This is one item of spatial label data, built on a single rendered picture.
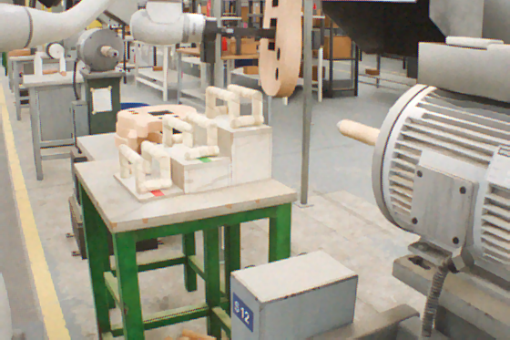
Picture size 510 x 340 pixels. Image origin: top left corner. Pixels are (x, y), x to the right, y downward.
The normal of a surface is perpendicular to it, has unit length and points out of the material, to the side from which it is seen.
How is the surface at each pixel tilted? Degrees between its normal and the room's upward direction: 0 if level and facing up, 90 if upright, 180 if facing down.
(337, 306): 90
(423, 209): 90
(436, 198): 90
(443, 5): 90
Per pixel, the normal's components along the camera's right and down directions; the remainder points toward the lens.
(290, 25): 0.18, -0.28
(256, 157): 0.50, 0.22
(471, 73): -0.89, 0.11
